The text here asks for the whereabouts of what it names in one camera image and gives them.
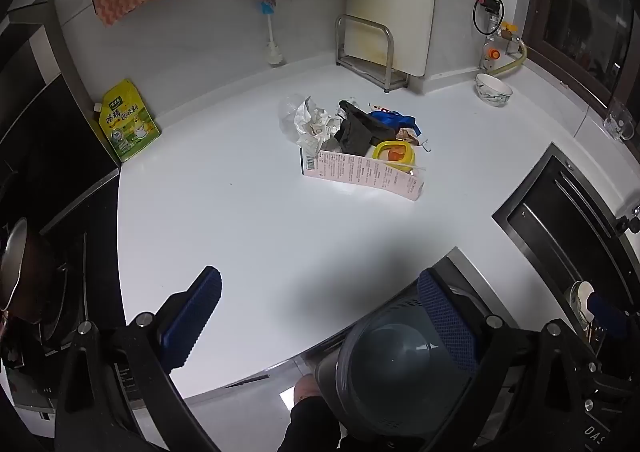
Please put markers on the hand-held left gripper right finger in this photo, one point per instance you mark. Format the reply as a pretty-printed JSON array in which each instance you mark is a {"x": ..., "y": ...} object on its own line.
[{"x": 445, "y": 322}]

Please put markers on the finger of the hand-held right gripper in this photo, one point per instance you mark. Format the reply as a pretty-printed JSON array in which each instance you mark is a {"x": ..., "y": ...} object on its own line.
[{"x": 612, "y": 317}]

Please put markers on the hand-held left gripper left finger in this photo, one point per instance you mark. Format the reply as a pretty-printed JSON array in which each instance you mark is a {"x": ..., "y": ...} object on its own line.
[{"x": 200, "y": 312}]

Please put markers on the grey plastic waste bin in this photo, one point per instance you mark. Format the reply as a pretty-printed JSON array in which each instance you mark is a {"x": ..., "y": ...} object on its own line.
[{"x": 395, "y": 377}]

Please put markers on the pink printed carton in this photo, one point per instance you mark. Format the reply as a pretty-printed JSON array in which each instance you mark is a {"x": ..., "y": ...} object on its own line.
[{"x": 360, "y": 173}]

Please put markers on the yellow plastic lid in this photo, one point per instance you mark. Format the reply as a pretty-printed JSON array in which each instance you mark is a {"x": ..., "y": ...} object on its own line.
[{"x": 380, "y": 149}]

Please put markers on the dark knitted cloth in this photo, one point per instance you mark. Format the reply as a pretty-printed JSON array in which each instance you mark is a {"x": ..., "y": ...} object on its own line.
[{"x": 357, "y": 132}]

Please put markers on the white paper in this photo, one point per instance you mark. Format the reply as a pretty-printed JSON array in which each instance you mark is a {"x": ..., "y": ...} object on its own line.
[{"x": 315, "y": 122}]

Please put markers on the small white bowl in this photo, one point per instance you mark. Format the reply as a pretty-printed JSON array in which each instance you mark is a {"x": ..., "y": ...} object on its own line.
[{"x": 580, "y": 297}]

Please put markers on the metal faucet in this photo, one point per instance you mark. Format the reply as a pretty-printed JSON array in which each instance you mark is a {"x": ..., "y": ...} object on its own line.
[{"x": 630, "y": 221}]

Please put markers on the steel sink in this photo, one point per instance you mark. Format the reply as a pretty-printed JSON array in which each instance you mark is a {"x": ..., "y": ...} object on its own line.
[{"x": 560, "y": 227}]

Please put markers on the black gas stove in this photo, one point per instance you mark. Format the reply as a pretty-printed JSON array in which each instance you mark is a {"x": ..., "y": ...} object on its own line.
[{"x": 95, "y": 242}]

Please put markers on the small white tag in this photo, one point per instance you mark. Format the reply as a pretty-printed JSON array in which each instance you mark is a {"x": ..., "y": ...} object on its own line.
[{"x": 425, "y": 144}]

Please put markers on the metal pot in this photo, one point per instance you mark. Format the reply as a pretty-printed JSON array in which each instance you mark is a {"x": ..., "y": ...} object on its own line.
[{"x": 20, "y": 272}]

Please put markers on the glass mug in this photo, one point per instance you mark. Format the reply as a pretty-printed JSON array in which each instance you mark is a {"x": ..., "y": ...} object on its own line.
[{"x": 619, "y": 124}]

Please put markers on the yellow green seasoning pouch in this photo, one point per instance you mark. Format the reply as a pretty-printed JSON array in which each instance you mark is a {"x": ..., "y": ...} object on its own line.
[{"x": 127, "y": 124}]

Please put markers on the white patterned bowl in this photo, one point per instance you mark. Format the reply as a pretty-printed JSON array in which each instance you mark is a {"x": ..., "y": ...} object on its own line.
[{"x": 492, "y": 91}]

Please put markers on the metal cutting board rack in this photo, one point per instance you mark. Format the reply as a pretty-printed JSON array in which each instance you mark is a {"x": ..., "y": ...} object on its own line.
[{"x": 387, "y": 52}]

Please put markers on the white blue bottle brush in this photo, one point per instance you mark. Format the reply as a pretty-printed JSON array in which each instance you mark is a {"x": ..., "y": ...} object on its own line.
[{"x": 271, "y": 39}]

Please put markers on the dark window frame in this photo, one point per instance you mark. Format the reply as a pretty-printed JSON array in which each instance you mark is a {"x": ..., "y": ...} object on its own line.
[{"x": 575, "y": 7}]

